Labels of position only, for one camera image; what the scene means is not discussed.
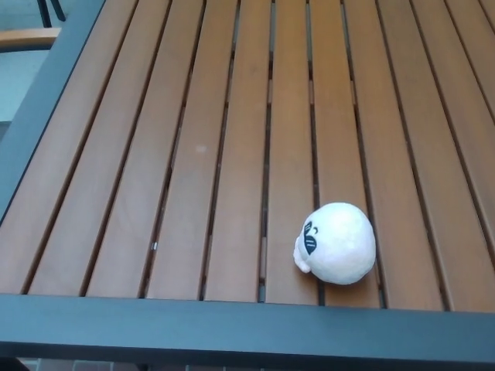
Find white plush dumpling toy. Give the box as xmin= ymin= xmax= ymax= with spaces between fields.
xmin=292 ymin=201 xmax=377 ymax=286

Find square slatted wood table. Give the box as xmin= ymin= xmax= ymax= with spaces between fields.
xmin=0 ymin=0 xmax=495 ymax=371

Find black metal chair legs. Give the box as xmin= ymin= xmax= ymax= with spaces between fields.
xmin=36 ymin=0 xmax=69 ymax=22

